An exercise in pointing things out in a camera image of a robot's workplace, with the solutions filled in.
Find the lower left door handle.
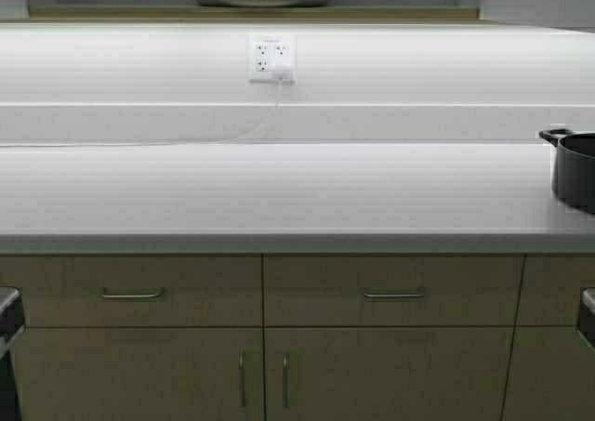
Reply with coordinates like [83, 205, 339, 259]
[238, 349, 247, 408]

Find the left drawer metal handle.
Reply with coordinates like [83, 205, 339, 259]
[99, 287, 165, 301]

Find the far right lower cabinet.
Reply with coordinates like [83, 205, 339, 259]
[503, 255, 594, 420]

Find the lower right door handle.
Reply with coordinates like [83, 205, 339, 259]
[282, 351, 291, 409]

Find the right wooden drawer front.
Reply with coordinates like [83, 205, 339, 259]
[264, 255, 523, 327]

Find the dark pot at right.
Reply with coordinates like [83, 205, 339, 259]
[539, 128, 594, 215]

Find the right drawer metal handle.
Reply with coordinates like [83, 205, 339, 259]
[363, 288, 425, 300]

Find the white plug adapter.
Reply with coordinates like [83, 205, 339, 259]
[271, 66, 294, 84]

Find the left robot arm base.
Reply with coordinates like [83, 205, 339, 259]
[1, 287, 25, 357]

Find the door handle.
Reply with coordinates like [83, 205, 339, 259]
[238, 349, 247, 408]
[282, 351, 291, 409]

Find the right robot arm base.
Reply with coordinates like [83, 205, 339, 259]
[576, 288, 595, 347]

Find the wooden drawer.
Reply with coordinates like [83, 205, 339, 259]
[1, 256, 262, 328]
[264, 255, 523, 327]

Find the left wooden drawer front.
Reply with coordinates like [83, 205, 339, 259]
[1, 256, 262, 328]

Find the white wall outlet plate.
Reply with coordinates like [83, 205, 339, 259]
[247, 33, 297, 84]

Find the drawer metal handle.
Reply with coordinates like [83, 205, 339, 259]
[363, 288, 425, 300]
[99, 287, 165, 301]

